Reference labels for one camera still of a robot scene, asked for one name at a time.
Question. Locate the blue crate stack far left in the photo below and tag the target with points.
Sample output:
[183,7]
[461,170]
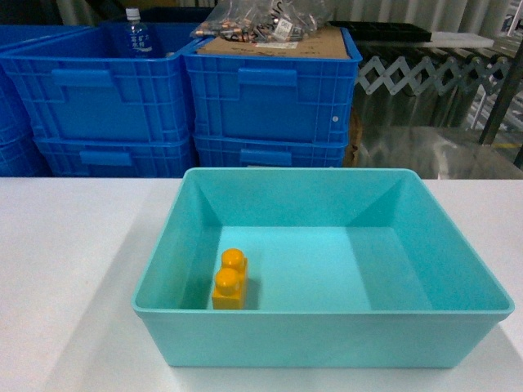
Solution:
[20,156]

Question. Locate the teal plastic bin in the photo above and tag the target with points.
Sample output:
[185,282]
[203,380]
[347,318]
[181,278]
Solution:
[346,268]

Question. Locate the white foam board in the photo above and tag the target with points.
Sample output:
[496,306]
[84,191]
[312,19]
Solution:
[458,40]

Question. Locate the grey expandable roller conveyor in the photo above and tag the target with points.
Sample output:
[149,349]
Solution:
[415,70]

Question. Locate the clear water bottle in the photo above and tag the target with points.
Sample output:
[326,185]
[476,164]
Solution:
[142,41]

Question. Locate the brown cardboard sheet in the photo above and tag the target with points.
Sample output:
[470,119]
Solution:
[326,43]

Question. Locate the blue crate lower right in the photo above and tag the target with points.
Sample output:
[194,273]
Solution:
[217,151]

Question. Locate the blue crate upper right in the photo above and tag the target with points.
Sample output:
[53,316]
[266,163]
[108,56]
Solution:
[304,100]

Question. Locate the yellow two-stud toy block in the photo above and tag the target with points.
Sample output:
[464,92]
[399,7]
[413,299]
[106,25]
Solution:
[231,281]

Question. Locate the blue crate upper left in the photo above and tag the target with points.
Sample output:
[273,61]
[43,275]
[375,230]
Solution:
[86,86]

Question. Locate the black plastic tray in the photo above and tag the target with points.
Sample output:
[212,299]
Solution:
[384,31]

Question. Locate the clear bag of batteries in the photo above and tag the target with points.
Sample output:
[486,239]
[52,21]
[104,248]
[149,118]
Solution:
[264,21]

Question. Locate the blue crate lower left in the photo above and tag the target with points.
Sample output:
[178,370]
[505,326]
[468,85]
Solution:
[89,158]

